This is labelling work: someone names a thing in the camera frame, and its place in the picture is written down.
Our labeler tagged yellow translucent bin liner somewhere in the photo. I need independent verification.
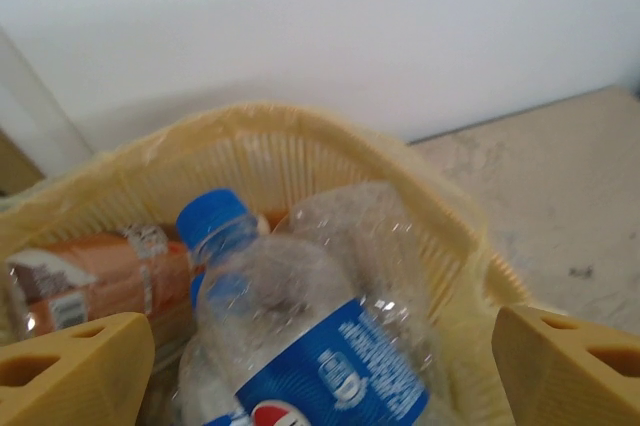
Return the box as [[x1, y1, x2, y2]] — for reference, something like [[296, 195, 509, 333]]
[[0, 103, 531, 426]]

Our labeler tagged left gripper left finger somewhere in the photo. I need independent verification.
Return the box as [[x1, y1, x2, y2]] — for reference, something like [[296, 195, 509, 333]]
[[0, 311, 155, 426]]

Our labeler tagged brown Nescafe coffee bottle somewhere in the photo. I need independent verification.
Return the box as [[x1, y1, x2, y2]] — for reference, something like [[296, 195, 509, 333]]
[[4, 213, 274, 345]]

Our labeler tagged wooden door frame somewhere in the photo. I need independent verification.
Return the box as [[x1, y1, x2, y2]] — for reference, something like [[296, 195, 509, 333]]
[[0, 128, 46, 197]]

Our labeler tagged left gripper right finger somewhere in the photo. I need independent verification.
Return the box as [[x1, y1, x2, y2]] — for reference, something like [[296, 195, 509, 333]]
[[491, 305, 640, 426]]

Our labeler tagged Pepsi bottle blue cap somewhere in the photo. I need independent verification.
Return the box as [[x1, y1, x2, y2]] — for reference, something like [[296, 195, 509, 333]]
[[177, 188, 432, 426], [177, 268, 251, 426]]

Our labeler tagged crushed clear unlabelled bottle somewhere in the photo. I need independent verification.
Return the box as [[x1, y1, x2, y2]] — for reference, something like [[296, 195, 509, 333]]
[[272, 180, 451, 397]]

